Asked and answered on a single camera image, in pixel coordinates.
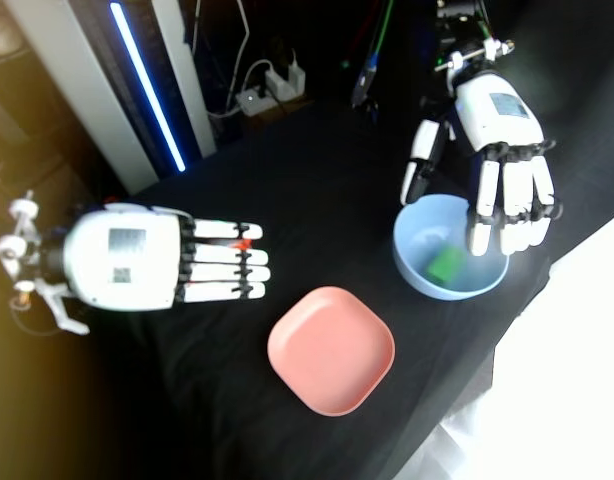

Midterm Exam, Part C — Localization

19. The white power adapter box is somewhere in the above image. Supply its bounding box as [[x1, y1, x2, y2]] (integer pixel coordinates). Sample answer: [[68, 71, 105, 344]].
[[235, 85, 279, 117]]

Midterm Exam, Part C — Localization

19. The blue-white light strip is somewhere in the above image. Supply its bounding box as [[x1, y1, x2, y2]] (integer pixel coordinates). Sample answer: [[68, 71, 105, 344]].
[[109, 1, 187, 173]]

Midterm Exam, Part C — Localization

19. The green cube block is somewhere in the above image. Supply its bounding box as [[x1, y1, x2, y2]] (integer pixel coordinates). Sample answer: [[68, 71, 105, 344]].
[[425, 245, 466, 285]]

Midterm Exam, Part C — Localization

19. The pink square plate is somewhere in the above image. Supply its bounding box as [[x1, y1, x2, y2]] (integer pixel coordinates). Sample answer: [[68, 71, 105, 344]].
[[266, 285, 397, 418]]

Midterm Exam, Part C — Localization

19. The white pillar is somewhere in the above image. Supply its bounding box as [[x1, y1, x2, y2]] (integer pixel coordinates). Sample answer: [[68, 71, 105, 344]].
[[4, 0, 218, 195]]

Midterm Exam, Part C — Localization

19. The light blue bowl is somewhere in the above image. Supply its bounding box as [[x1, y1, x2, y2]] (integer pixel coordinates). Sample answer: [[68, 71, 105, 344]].
[[391, 194, 511, 302]]

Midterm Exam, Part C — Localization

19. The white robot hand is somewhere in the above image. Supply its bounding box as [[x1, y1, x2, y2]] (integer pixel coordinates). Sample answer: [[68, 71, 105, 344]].
[[400, 73, 563, 257], [61, 202, 272, 312]]

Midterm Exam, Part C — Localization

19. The white power strip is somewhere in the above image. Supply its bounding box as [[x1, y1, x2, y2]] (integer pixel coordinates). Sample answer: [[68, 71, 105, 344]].
[[264, 63, 307, 97]]

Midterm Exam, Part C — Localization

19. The thick white cable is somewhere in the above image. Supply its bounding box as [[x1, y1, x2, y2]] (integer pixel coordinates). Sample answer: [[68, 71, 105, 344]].
[[206, 58, 274, 119]]

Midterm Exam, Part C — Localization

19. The thin white cable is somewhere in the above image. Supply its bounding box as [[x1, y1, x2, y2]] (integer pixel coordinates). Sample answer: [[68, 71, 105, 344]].
[[230, 0, 252, 96]]

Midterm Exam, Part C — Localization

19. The black table cloth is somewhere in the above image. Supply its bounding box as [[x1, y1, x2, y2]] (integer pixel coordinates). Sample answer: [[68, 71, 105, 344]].
[[86, 97, 614, 480]]

